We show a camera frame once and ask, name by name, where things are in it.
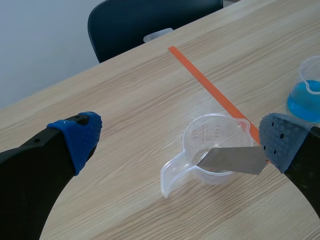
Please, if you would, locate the grey metal plate orange handle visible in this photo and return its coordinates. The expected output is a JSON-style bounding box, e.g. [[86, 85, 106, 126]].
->
[[196, 146, 271, 176]]

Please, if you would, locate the dark blue chair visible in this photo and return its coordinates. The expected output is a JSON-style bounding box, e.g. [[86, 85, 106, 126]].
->
[[87, 0, 224, 64]]

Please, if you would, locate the clear beaker with blue liquid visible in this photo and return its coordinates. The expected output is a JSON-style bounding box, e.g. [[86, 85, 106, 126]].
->
[[286, 55, 320, 124]]

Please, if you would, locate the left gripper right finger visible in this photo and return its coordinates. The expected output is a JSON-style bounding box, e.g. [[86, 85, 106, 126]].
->
[[257, 112, 320, 219]]

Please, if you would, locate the empty clear plastic beaker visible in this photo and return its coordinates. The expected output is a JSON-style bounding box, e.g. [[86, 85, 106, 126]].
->
[[160, 113, 254, 199]]

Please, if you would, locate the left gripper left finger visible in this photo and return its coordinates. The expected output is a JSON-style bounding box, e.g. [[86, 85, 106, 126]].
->
[[0, 111, 104, 240]]

